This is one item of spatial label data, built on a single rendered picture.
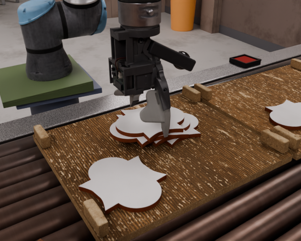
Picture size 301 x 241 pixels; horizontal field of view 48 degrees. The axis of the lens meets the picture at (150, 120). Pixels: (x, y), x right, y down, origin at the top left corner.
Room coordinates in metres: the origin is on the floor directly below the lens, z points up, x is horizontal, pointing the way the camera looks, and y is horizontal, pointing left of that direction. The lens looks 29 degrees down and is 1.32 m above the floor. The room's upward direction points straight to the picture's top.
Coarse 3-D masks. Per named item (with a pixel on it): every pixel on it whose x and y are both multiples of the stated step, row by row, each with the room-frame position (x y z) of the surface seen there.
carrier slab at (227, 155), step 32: (64, 128) 0.64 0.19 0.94; (96, 128) 0.64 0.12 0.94; (224, 128) 0.64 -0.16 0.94; (64, 160) 0.52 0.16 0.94; (96, 160) 0.52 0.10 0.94; (128, 160) 0.52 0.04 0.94; (160, 160) 0.52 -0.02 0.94; (192, 160) 0.52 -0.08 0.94; (224, 160) 0.52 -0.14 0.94; (256, 160) 0.52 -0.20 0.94; (288, 160) 0.54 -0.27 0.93; (192, 192) 0.43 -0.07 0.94; (224, 192) 0.45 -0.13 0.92; (128, 224) 0.36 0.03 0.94; (160, 224) 0.38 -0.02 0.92
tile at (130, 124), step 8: (128, 112) 0.64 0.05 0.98; (136, 112) 0.64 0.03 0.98; (176, 112) 0.64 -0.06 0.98; (120, 120) 0.61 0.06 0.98; (128, 120) 0.61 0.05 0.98; (136, 120) 0.61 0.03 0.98; (176, 120) 0.61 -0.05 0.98; (120, 128) 0.58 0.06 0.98; (128, 128) 0.58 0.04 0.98; (136, 128) 0.58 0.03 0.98; (144, 128) 0.58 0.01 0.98; (152, 128) 0.58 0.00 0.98; (160, 128) 0.58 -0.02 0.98; (176, 128) 0.58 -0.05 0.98; (128, 136) 0.56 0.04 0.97; (136, 136) 0.56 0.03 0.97; (144, 136) 0.56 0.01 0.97; (152, 136) 0.55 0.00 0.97
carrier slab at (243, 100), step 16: (240, 80) 0.92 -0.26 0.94; (256, 80) 0.92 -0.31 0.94; (272, 80) 0.92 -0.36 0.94; (288, 80) 0.92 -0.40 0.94; (224, 96) 0.81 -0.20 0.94; (240, 96) 0.81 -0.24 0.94; (256, 96) 0.81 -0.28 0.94; (272, 96) 0.81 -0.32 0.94; (288, 96) 0.81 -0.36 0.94; (224, 112) 0.73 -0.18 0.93; (240, 112) 0.72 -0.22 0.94; (256, 112) 0.72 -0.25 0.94; (256, 128) 0.64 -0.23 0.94; (272, 128) 0.64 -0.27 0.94
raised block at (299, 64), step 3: (291, 60) 1.03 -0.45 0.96; (294, 60) 1.03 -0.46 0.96; (297, 60) 1.02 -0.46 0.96; (300, 60) 1.02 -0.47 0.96; (291, 63) 1.03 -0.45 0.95; (294, 63) 1.02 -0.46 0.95; (297, 63) 1.01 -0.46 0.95; (300, 63) 1.01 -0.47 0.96; (291, 66) 1.03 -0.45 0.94; (294, 66) 1.02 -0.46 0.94; (297, 66) 1.01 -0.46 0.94; (300, 66) 1.00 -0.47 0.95; (300, 69) 1.00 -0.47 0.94
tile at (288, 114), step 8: (280, 104) 0.74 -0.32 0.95; (288, 104) 0.74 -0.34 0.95; (296, 104) 0.74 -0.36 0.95; (272, 112) 0.70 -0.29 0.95; (280, 112) 0.70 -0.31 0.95; (288, 112) 0.70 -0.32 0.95; (296, 112) 0.70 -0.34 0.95; (272, 120) 0.67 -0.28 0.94; (280, 120) 0.66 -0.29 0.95; (288, 120) 0.66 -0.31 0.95; (296, 120) 0.66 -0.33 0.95; (288, 128) 0.64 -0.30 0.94; (296, 128) 0.64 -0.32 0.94
